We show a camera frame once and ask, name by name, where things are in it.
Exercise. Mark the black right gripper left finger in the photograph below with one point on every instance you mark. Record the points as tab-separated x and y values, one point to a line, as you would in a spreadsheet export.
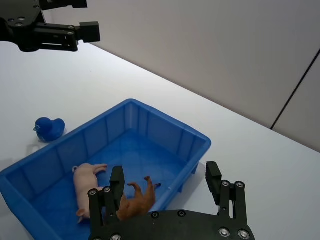
96	207

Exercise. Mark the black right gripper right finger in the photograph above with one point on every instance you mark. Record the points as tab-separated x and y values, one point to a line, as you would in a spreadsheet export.
233	200

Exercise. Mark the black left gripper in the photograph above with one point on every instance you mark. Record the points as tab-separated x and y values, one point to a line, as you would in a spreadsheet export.
18	27

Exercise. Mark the pink toy pig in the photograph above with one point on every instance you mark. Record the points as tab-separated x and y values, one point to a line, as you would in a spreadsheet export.
85	185

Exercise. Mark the brown toy horse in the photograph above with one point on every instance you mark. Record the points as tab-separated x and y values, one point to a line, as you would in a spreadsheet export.
141	200

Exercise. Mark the white table cloth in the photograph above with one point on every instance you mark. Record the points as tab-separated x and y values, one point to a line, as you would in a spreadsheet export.
225	125

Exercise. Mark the blue plastic bin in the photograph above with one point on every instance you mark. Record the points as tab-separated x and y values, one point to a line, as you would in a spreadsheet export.
150	150

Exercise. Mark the blue rubber duck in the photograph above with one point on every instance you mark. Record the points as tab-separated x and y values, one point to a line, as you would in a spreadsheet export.
50	130

